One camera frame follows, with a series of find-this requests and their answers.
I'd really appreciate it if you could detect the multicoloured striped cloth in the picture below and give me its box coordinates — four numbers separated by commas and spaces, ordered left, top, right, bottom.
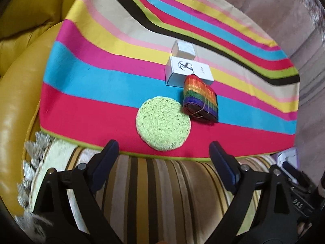
38, 0, 301, 162

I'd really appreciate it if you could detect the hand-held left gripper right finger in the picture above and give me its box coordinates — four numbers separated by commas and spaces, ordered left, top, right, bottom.
203, 141, 297, 244

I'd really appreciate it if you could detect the small silver cube box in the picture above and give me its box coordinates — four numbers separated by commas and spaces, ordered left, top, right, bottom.
171, 41, 196, 62

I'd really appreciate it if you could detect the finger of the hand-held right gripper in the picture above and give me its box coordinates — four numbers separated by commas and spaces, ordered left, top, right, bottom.
281, 161, 299, 184

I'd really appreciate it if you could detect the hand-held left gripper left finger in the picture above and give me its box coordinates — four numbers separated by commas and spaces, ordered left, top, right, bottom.
33, 140, 122, 244

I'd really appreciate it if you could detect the rainbow rolled strap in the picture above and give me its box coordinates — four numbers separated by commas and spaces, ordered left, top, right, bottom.
182, 74, 219, 124

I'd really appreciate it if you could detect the white box with black logo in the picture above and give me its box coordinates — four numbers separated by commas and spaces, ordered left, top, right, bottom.
165, 57, 214, 87

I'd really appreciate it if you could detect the green round sponge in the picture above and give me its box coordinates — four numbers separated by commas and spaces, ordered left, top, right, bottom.
136, 96, 192, 152

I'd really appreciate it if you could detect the brown plush sofa cover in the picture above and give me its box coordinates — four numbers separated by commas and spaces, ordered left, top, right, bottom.
203, 0, 325, 183

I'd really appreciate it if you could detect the yellow leather sofa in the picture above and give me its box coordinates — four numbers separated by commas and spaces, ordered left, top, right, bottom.
0, 0, 94, 221

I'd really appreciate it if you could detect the brown striped fringed blanket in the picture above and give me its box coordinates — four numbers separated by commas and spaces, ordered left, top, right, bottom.
15, 132, 287, 244

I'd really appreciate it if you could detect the plain white box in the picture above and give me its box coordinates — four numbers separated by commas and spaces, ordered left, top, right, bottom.
276, 148, 298, 167

